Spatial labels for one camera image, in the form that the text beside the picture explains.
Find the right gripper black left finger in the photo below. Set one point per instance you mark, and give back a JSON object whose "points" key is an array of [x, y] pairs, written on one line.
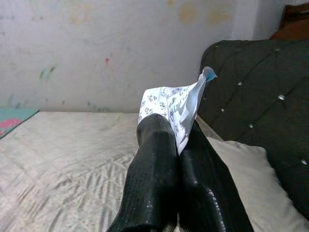
{"points": [[152, 181]]}

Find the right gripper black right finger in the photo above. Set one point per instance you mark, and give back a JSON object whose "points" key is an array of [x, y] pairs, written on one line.
{"points": [[207, 193]]}

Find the white pillow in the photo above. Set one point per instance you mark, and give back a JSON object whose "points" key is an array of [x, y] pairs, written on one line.
{"points": [[253, 193]]}

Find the white written paper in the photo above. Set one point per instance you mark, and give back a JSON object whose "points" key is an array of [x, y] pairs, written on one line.
{"points": [[169, 104]]}

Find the grey quilted mattress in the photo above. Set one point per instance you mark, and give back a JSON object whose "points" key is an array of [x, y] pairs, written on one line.
{"points": [[60, 169]]}

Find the black tufted headboard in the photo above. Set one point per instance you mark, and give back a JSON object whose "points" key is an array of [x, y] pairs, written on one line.
{"points": [[253, 84]]}

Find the teal blanket with colourful shapes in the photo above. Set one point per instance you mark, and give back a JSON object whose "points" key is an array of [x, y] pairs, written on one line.
{"points": [[14, 118]]}

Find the brown wooden furniture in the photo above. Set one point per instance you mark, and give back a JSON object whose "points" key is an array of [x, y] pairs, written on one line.
{"points": [[294, 24]]}

